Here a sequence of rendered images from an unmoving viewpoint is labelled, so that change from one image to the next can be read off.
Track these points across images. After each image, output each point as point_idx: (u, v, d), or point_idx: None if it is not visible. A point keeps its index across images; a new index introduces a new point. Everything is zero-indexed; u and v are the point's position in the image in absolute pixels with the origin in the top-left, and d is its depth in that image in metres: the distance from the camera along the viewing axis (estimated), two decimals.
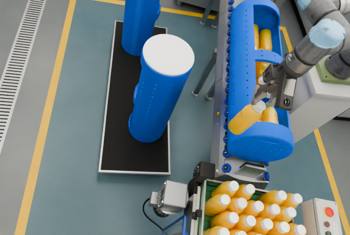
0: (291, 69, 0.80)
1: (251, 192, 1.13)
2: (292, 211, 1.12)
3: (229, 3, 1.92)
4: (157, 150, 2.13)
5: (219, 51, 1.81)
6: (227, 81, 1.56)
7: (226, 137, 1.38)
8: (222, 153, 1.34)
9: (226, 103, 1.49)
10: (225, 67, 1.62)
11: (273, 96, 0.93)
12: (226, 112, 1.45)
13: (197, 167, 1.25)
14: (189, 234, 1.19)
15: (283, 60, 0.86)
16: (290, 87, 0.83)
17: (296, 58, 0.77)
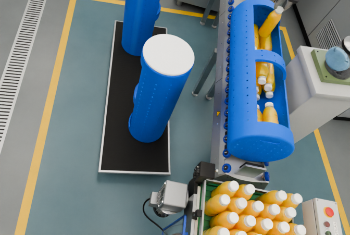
0: None
1: (251, 192, 1.13)
2: (292, 211, 1.12)
3: (229, 3, 1.92)
4: (157, 150, 2.13)
5: (219, 51, 1.81)
6: (227, 81, 1.56)
7: (226, 137, 1.38)
8: (222, 153, 1.34)
9: (226, 103, 1.49)
10: (225, 67, 1.62)
11: None
12: (226, 112, 1.45)
13: (197, 167, 1.25)
14: (189, 234, 1.19)
15: None
16: None
17: None
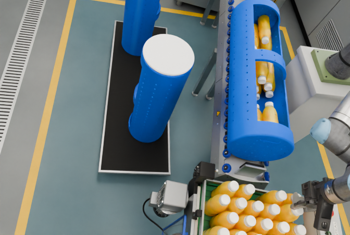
0: (329, 199, 0.91)
1: (251, 192, 1.13)
2: (299, 209, 1.08)
3: (229, 3, 1.92)
4: (157, 150, 2.13)
5: (219, 51, 1.81)
6: (228, 81, 1.56)
7: (226, 137, 1.38)
8: (222, 154, 1.34)
9: (226, 103, 1.48)
10: (225, 68, 1.62)
11: None
12: (226, 112, 1.45)
13: (197, 167, 1.25)
14: (189, 234, 1.19)
15: (321, 183, 0.97)
16: (327, 211, 0.94)
17: (334, 193, 0.88)
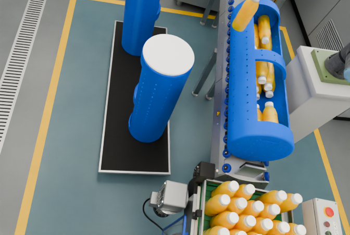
0: None
1: (251, 192, 1.13)
2: None
3: (229, 3, 1.92)
4: (157, 150, 2.13)
5: (219, 51, 1.81)
6: (228, 81, 1.56)
7: (226, 137, 1.38)
8: (222, 154, 1.34)
9: (226, 103, 1.48)
10: (225, 68, 1.62)
11: None
12: (226, 112, 1.45)
13: (197, 167, 1.25)
14: (189, 234, 1.19)
15: None
16: None
17: None
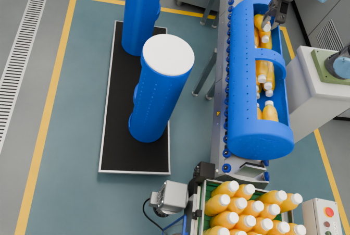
0: None
1: (251, 192, 1.13)
2: (267, 28, 1.46)
3: (229, 3, 1.92)
4: (157, 150, 2.13)
5: (219, 51, 1.81)
6: None
7: (225, 137, 1.38)
8: (222, 154, 1.34)
9: (227, 103, 1.48)
10: (225, 69, 1.62)
11: (275, 19, 1.41)
12: (226, 112, 1.45)
13: (197, 167, 1.25)
14: (189, 234, 1.19)
15: None
16: (284, 8, 1.31)
17: None
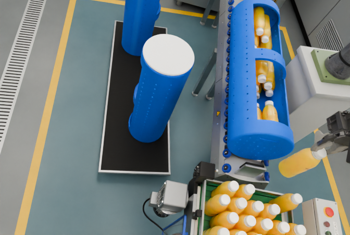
0: None
1: (251, 192, 1.13)
2: (260, 33, 1.55)
3: (229, 3, 1.92)
4: (157, 150, 2.13)
5: (219, 51, 1.81)
6: None
7: (225, 137, 1.38)
8: (222, 154, 1.34)
9: (227, 103, 1.48)
10: (225, 69, 1.62)
11: (338, 145, 0.87)
12: (226, 112, 1.45)
13: (197, 167, 1.25)
14: (189, 234, 1.19)
15: None
16: None
17: None
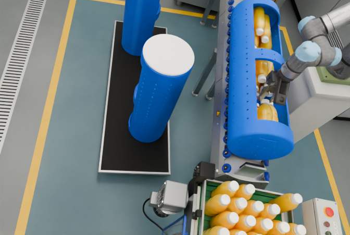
0: (285, 75, 1.11)
1: (251, 192, 1.13)
2: (260, 33, 1.55)
3: (229, 3, 1.92)
4: (157, 150, 2.13)
5: (219, 51, 1.81)
6: None
7: (225, 137, 1.38)
8: (222, 154, 1.34)
9: (227, 103, 1.48)
10: (225, 69, 1.62)
11: (274, 94, 1.24)
12: (226, 112, 1.45)
13: (197, 167, 1.25)
14: (189, 234, 1.19)
15: None
16: (284, 88, 1.14)
17: (287, 67, 1.09)
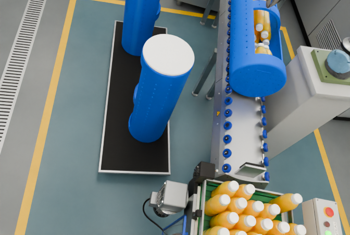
0: None
1: (251, 192, 1.13)
2: None
3: (228, 2, 1.95)
4: (157, 150, 2.13)
5: (219, 51, 1.81)
6: (225, 77, 1.59)
7: (227, 139, 1.37)
8: (222, 154, 1.34)
9: (229, 101, 1.48)
10: None
11: None
12: (227, 111, 1.45)
13: (197, 167, 1.25)
14: (189, 234, 1.19)
15: None
16: None
17: None
